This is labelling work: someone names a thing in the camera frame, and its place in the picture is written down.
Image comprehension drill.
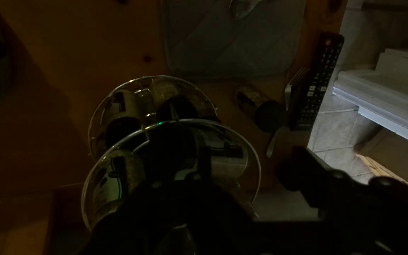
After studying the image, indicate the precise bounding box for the round chrome spice rack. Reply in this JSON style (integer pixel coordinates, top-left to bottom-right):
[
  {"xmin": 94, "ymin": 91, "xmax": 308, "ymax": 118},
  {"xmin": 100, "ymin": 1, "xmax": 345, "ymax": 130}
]
[{"xmin": 80, "ymin": 75, "xmax": 261, "ymax": 230}]

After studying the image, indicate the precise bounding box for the silver metal spoon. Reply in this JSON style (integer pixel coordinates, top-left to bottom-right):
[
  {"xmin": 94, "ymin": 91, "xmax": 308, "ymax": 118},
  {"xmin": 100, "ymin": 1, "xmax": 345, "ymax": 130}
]
[{"xmin": 229, "ymin": 0, "xmax": 261, "ymax": 18}]

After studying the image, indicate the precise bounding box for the black remote control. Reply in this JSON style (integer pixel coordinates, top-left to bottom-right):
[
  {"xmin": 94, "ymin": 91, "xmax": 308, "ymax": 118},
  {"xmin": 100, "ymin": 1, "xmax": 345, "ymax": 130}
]
[{"xmin": 288, "ymin": 33, "xmax": 344, "ymax": 130}]

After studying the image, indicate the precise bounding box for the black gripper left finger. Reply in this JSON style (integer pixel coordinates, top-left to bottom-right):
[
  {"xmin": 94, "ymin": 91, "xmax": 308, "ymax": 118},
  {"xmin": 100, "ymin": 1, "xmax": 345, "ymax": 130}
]
[{"xmin": 79, "ymin": 147, "xmax": 242, "ymax": 255}]

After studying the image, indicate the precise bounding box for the grey quilted pot holder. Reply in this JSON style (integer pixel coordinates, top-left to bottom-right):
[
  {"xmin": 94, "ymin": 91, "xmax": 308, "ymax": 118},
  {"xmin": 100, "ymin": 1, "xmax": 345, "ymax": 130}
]
[{"xmin": 159, "ymin": 0, "xmax": 305, "ymax": 79}]

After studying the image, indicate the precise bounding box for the white shelf unit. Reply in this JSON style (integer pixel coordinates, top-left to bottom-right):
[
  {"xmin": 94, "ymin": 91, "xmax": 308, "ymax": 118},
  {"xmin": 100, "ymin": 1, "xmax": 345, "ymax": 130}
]
[{"xmin": 332, "ymin": 48, "xmax": 408, "ymax": 140}]

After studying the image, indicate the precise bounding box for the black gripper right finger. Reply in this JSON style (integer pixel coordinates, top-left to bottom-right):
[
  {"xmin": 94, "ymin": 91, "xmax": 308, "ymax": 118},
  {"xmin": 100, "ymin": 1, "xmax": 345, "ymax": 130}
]
[{"xmin": 276, "ymin": 147, "xmax": 408, "ymax": 255}]

